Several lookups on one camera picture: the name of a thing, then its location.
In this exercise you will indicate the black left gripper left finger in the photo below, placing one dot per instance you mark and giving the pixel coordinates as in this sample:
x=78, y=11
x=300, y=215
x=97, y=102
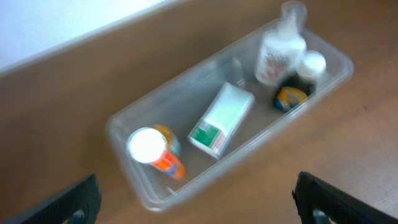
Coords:
x=78, y=203

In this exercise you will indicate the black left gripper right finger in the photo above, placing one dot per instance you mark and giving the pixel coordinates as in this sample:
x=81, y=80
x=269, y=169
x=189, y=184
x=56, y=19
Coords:
x=320, y=202

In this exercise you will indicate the orange tube white cap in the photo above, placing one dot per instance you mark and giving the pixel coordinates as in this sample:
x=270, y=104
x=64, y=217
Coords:
x=148, y=146

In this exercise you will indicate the dark bottle white cap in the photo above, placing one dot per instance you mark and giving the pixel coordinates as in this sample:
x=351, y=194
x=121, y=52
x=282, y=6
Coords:
x=297, y=87

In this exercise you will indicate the white green medicine box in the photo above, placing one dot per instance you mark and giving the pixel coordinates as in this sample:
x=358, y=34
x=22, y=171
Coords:
x=221, y=120

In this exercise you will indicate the white plastic bottle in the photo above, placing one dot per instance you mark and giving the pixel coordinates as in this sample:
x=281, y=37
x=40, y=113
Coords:
x=282, y=47

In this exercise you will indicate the small jar gold lid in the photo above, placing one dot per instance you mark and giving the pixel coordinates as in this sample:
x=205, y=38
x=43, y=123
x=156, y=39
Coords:
x=173, y=143

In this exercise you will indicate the clear plastic container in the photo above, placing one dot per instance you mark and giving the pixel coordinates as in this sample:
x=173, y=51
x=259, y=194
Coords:
x=180, y=103

